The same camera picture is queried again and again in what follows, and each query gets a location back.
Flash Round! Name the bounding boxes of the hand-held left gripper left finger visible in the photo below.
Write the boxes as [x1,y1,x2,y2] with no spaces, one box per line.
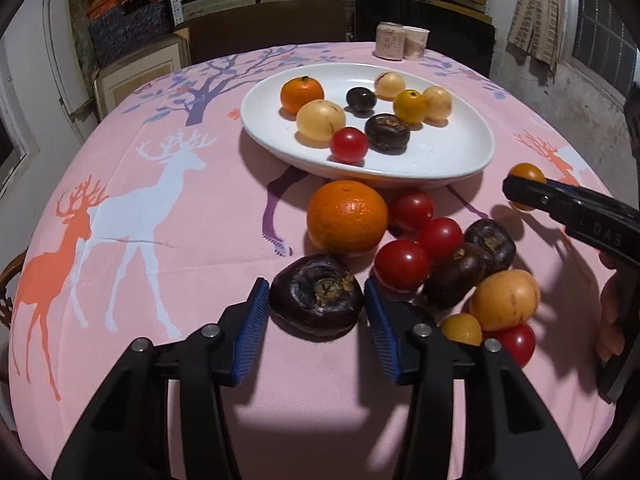
[52,277,273,480]

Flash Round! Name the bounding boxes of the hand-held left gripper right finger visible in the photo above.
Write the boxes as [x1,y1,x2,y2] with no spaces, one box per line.
[364,279,583,480]

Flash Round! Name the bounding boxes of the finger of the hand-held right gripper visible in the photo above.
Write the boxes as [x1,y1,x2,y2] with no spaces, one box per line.
[502,172,576,222]

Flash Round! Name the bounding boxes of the orange cherry tomato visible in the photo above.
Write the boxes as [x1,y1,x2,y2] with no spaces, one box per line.
[507,162,547,212]

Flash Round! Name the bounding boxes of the red cherry tomato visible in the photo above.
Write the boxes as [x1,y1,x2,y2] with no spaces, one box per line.
[329,127,370,164]
[416,216,465,265]
[374,239,431,292]
[389,187,436,233]
[492,323,537,368]

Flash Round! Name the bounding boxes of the small yellow cherry tomato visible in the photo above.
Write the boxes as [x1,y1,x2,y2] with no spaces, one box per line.
[440,313,483,347]

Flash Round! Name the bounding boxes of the white oval dish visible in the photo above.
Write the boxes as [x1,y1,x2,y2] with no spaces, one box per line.
[240,63,496,190]

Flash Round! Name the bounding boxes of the orange yellow passion fruit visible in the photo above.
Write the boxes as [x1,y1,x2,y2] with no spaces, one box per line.
[468,270,542,332]

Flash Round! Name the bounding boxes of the small dark plum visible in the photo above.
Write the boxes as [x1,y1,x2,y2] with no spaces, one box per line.
[346,87,377,114]

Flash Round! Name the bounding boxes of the large pale yellow passion fruit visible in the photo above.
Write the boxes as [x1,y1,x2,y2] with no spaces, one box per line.
[296,99,346,143]

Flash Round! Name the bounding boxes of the person's right hand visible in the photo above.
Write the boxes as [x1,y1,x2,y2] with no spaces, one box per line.
[596,252,640,363]

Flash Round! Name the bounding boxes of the pink deer print tablecloth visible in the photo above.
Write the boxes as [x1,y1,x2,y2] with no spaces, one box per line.
[7,42,621,480]

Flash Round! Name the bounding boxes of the hanging striped cloth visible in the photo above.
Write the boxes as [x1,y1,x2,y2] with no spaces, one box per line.
[507,0,581,73]

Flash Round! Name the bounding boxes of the window with metal mesh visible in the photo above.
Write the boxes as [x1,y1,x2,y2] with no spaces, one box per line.
[567,0,640,106]

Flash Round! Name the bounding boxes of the beige paper cup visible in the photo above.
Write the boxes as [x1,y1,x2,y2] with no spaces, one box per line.
[403,26,431,61]

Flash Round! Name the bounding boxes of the black board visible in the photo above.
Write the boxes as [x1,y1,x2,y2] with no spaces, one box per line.
[354,0,496,78]

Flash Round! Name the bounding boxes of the beige drink can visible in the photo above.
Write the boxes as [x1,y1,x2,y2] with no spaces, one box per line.
[374,22,407,60]

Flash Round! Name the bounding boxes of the carved wooden chair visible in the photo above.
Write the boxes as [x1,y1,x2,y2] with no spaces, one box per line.
[0,252,26,331]

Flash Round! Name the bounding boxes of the white framed wooden panel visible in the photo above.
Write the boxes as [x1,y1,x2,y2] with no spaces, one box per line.
[92,30,191,121]

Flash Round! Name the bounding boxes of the brown board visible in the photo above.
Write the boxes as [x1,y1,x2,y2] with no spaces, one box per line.
[189,0,348,63]

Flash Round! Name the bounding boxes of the white framed window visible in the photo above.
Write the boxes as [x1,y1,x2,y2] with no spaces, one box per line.
[0,80,36,176]

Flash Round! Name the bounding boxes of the white leaning panel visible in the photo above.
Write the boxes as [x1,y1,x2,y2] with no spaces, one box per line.
[42,0,98,146]

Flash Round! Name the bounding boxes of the stack of patterned boxes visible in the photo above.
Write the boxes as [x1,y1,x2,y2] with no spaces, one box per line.
[75,0,176,68]

